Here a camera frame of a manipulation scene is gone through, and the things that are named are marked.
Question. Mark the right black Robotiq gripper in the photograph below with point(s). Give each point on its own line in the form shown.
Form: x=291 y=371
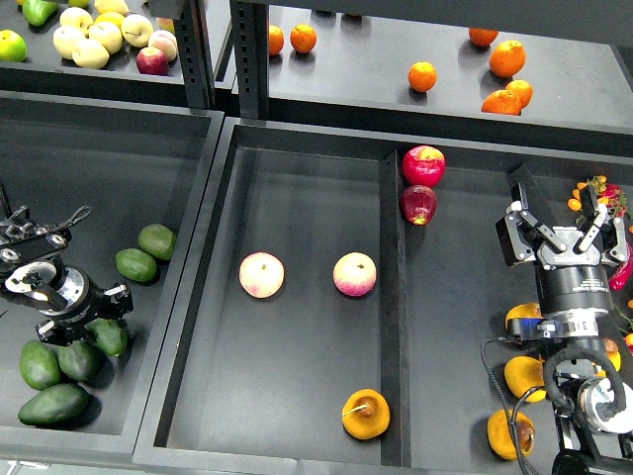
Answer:
x=569 y=279

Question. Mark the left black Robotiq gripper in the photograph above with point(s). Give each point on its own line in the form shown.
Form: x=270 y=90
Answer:
x=85 y=302

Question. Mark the dark green avocado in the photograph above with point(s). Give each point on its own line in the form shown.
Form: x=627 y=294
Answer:
x=111 y=336

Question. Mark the yellow pear with stem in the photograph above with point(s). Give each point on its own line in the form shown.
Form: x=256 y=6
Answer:
x=366 y=414

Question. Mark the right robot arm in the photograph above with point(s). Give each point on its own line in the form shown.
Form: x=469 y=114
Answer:
x=591 y=402

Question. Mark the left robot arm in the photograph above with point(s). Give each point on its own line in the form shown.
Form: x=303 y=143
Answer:
x=33 y=274

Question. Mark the avocado left lower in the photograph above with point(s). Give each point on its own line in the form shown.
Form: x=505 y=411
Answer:
x=39 y=366

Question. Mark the avocado in tray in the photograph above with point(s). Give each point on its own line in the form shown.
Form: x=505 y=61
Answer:
x=136 y=264
x=157 y=240

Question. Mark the avocado bottom large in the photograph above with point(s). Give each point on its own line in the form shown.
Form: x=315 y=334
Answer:
x=55 y=405

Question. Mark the yellow pear upper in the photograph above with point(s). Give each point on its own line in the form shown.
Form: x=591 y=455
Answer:
x=529 y=310

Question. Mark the avocado upper in tray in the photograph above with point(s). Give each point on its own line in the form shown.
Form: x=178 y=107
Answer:
x=157 y=240

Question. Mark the yellow pear far right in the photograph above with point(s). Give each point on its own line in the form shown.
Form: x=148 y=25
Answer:
x=612 y=351

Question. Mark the yellow pear low centre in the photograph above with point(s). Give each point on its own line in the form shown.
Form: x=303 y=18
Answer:
x=521 y=374

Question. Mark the yellow pear bottom right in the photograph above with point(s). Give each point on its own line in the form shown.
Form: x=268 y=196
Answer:
x=500 y=440

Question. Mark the pale pear front shelf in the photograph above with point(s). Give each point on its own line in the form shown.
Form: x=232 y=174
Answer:
x=89 y=54

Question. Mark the pale pear left shelf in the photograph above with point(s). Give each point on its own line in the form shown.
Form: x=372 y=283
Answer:
x=65 y=39

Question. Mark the pale pear centre shelf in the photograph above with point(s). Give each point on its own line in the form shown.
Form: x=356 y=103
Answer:
x=108 y=35

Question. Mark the cherry tomato bunch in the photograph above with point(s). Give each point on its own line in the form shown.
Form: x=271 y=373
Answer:
x=609 y=194

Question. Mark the red chili pepper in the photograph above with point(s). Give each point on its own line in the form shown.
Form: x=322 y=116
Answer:
x=618 y=280

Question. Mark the orange front right shelf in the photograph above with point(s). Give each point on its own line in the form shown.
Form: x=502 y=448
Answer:
x=503 y=102

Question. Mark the small orange right shelf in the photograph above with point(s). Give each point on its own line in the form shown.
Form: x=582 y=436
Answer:
x=522 y=89

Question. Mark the lower dark red apple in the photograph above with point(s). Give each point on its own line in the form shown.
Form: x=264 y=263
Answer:
x=418 y=204

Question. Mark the upper red apple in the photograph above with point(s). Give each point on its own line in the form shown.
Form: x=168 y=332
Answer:
x=423 y=165

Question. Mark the black left tray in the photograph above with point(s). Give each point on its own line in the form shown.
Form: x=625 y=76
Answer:
x=134 y=165

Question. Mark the black tray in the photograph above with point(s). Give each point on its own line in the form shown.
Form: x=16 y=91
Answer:
x=256 y=386
x=134 y=165

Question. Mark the large orange right shelf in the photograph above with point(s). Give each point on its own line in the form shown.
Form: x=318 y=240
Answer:
x=507 y=59

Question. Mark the left pink peach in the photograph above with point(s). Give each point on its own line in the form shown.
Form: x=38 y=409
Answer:
x=261 y=274

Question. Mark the orange top right shelf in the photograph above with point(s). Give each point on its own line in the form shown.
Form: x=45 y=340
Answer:
x=482 y=38

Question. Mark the orange centre shelf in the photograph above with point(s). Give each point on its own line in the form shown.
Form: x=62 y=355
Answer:
x=422 y=76

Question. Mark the right pink peach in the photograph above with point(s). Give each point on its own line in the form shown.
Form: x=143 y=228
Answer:
x=354 y=274

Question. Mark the black centre tray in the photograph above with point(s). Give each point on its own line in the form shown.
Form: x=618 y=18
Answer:
x=256 y=386

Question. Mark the red apple on shelf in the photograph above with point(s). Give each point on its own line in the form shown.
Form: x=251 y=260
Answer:
x=152 y=61

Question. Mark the green apple shelf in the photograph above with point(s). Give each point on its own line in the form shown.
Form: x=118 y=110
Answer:
x=12 y=47

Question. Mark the pink peach on shelf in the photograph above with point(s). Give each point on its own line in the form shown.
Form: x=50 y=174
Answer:
x=166 y=42

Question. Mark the black shelf post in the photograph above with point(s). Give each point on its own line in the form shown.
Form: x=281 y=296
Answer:
x=249 y=33

